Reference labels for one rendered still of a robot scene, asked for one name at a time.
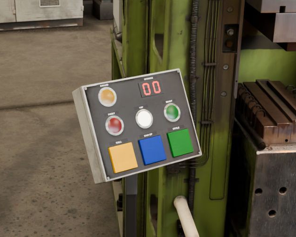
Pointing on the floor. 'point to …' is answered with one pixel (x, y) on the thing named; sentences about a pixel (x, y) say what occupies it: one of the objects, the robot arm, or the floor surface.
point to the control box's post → (130, 205)
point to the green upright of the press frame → (173, 216)
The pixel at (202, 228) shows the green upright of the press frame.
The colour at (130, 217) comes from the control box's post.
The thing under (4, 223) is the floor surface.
